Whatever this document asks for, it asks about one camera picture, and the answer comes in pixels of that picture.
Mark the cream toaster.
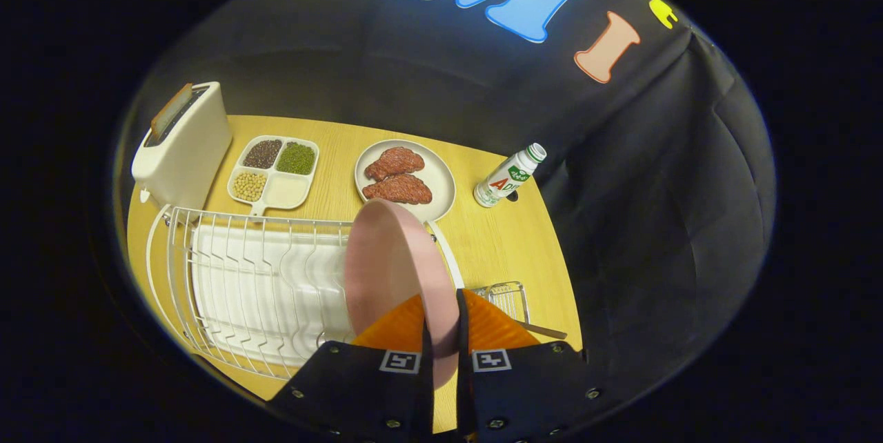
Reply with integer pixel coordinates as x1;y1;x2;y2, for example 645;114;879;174
131;81;233;210

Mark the pile of dark beans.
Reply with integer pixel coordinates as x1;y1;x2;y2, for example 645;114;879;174
243;139;283;169

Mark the pink plate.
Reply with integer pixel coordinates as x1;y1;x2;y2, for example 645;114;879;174
344;198;462;390

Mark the pile of green beans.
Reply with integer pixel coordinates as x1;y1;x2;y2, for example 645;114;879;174
277;142;316;175

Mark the white green drink bottle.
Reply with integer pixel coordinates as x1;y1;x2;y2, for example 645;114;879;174
473;143;547;208

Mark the black backdrop cloth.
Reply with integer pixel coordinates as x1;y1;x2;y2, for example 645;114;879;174
117;0;777;416

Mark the wooden handled spoon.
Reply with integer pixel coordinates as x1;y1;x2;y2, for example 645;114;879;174
521;321;568;340

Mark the metal wire basket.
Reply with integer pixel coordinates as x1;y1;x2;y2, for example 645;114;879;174
473;282;530;325

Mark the white wire dish rack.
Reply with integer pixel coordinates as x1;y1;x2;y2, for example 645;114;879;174
146;205;466;380

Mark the red meat piece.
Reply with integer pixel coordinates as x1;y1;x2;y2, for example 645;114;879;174
362;174;433;206
364;147;426;182

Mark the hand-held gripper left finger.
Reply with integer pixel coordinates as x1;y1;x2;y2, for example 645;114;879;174
266;294;435;440

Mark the pile of yellow soybeans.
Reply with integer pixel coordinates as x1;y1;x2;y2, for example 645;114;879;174
232;171;268;202

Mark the white ribbed drain tray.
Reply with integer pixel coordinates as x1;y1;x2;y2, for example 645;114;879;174
192;224;356;361

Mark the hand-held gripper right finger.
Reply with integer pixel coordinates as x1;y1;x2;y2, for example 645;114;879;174
455;288;611;442

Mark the beige plate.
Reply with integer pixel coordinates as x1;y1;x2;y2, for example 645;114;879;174
354;139;457;224

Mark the toast slice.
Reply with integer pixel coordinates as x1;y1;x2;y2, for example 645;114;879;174
150;83;194;140

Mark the cream divided tray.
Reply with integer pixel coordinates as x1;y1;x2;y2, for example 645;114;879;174
227;135;320;217

